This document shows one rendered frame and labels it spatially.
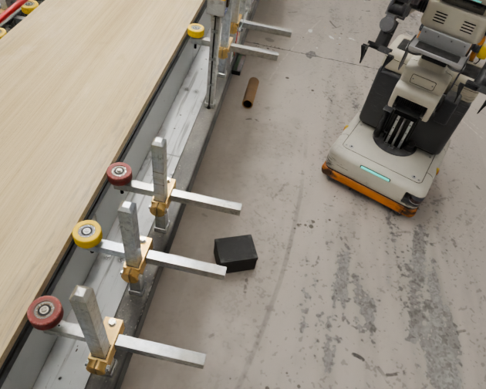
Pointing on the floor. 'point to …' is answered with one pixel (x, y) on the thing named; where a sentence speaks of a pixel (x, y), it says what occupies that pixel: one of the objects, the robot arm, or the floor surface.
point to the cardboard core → (250, 93)
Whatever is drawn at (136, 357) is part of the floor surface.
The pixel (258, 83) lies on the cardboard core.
